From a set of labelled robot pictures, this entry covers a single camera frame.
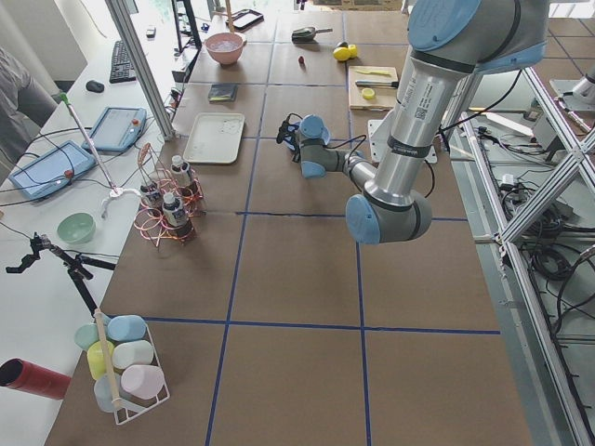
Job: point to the light blue round plate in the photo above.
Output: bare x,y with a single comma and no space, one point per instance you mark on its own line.
326,136

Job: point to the back tea bottle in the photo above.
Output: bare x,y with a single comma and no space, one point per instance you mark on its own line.
151,194

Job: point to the yellow cup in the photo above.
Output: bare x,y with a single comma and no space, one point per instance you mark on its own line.
95,360

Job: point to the lemon half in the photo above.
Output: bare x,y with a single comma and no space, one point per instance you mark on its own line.
368,93

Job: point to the near blue teach pendant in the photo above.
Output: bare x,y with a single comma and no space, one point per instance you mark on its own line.
52,171

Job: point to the wooden cutting board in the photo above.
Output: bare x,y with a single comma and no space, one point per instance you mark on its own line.
385,97

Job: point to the white wire cup rack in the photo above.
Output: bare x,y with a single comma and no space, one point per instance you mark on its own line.
127,406

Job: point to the left tea bottle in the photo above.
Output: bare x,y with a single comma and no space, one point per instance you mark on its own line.
176,216

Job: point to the tea bottle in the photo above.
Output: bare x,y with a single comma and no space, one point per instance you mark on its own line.
176,216
151,194
182,173

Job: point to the mint green cup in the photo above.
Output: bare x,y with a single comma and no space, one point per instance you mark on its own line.
86,336

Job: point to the black keyboard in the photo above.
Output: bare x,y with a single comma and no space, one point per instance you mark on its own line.
122,69

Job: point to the large yellow lemon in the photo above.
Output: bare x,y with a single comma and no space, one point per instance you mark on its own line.
342,53

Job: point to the white cup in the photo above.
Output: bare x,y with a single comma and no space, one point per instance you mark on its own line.
138,352

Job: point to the silver handled knife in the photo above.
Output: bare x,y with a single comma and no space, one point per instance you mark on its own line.
377,84

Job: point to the mint green bowl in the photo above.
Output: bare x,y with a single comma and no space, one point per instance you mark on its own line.
77,228

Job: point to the light blue cup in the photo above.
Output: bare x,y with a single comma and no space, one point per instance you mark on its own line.
126,328

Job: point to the white pole stand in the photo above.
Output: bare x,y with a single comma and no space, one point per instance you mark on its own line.
115,191

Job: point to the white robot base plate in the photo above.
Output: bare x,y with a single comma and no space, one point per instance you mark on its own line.
377,140

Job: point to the red cylinder tube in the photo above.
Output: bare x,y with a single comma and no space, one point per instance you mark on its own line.
25,376

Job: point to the pink bowl with ice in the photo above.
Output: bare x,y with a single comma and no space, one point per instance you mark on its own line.
225,48

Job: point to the grey folded cloth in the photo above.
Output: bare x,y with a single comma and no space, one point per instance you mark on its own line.
222,93

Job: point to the small yellow lemon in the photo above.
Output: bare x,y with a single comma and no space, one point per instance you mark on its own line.
353,51

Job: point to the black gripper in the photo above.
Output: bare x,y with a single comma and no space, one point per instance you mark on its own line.
295,150

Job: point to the black computer mouse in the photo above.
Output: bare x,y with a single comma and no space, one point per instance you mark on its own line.
95,86

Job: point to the right tea bottle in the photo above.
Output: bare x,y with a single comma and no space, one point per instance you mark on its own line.
182,173

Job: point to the aluminium frame post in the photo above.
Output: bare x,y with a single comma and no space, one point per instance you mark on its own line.
124,25

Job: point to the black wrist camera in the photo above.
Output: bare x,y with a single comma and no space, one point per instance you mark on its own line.
285,131

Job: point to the yellow plastic knife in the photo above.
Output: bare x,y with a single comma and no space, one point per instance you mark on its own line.
374,72

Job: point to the cream bear tray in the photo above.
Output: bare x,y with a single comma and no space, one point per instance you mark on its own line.
215,138

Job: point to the blue teach pendant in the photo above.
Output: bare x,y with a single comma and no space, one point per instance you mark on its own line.
52,171
118,128

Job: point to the pink cup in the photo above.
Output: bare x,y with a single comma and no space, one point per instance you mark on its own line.
143,381

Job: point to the copper wire bottle rack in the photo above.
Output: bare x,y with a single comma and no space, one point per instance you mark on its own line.
155,228

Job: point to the pale blue cup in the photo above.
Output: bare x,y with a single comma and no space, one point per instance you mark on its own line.
103,394

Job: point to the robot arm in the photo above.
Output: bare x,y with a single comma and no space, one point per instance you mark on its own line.
448,41

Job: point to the far blue teach pendant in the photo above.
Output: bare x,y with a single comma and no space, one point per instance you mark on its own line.
118,128

